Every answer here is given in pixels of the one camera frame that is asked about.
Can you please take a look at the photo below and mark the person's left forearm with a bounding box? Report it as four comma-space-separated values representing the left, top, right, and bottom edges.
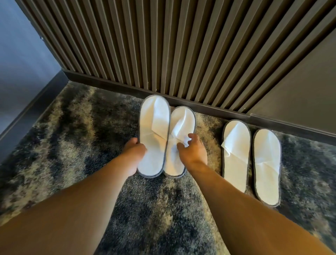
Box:
0, 157, 135, 255

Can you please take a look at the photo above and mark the person's left hand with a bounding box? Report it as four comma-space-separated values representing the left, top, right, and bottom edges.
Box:
118, 137, 147, 177

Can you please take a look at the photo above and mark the dark baseboard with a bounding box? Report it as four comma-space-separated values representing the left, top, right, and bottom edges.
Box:
61, 68, 336, 146
0, 69, 69, 164

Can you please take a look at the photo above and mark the white slipper with grey trim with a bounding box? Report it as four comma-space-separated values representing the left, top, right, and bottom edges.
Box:
252, 128, 282, 208
163, 106, 197, 179
221, 119, 252, 194
137, 95, 171, 179

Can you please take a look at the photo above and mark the person's right forearm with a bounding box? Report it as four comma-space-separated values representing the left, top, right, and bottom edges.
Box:
185, 162, 335, 255

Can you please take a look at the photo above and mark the person's right hand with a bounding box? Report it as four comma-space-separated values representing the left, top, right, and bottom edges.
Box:
176, 133, 208, 171

